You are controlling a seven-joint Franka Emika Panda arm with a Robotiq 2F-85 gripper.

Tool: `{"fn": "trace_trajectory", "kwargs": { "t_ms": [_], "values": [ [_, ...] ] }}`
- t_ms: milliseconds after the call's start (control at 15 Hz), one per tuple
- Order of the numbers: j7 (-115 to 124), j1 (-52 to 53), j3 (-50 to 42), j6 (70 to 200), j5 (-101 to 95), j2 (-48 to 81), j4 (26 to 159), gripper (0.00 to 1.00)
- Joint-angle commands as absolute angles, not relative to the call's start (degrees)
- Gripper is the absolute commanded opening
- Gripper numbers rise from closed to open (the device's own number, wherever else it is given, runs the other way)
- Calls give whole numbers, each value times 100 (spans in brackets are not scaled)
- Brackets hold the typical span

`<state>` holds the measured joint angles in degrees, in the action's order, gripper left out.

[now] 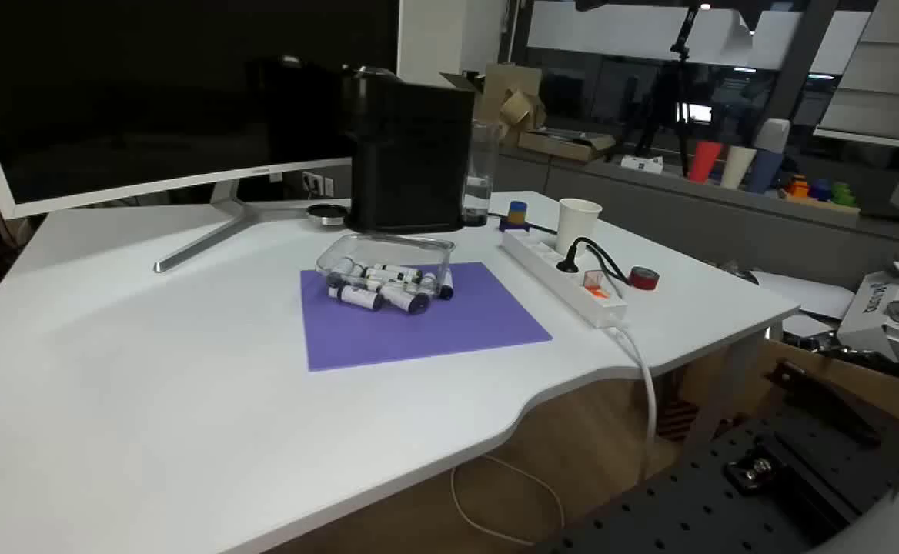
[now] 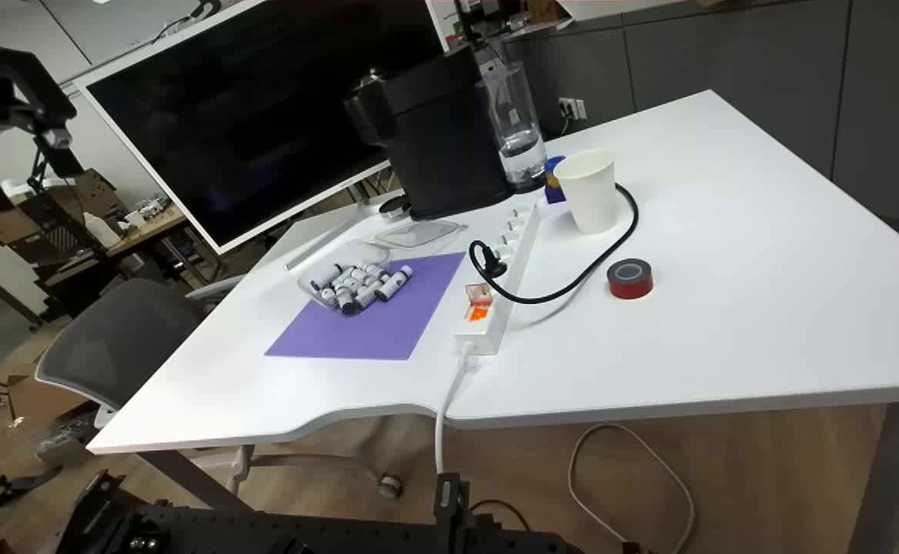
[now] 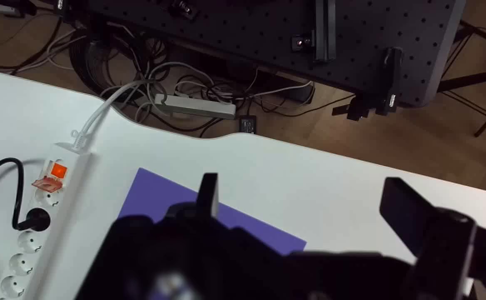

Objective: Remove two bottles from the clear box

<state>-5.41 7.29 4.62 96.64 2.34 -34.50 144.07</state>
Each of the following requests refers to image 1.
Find white curved monitor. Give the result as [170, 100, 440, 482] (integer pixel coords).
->
[0, 0, 404, 276]

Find black power plug cable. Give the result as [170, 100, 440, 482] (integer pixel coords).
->
[555, 235, 636, 286]

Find white label dark bottle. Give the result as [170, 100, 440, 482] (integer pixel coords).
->
[367, 264, 421, 282]

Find black camera tripod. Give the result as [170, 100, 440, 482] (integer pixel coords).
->
[633, 0, 711, 169]

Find white power strip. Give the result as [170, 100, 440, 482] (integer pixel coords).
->
[498, 235, 627, 328]

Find cream plastic cup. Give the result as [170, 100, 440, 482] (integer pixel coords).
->
[721, 144, 758, 192]

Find black perforated breadboard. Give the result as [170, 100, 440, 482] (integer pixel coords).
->
[535, 412, 899, 554]

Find clear plastic box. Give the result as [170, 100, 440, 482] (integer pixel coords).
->
[317, 235, 453, 311]

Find purple paper mat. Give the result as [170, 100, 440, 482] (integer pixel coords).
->
[299, 259, 555, 375]

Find cardboard box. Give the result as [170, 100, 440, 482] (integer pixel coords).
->
[446, 63, 615, 163]

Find black coffee machine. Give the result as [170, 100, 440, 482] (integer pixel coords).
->
[343, 71, 473, 235]

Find white power cord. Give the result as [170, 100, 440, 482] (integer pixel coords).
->
[605, 316, 662, 446]

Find clear water glass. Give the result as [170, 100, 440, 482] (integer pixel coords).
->
[462, 124, 498, 217]

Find red plastic cup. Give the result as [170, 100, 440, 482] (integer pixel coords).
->
[687, 137, 724, 184]

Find white paper cup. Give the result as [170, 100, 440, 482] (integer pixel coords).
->
[558, 198, 605, 251]

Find blue yellow small bottle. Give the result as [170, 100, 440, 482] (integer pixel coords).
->
[506, 201, 526, 228]

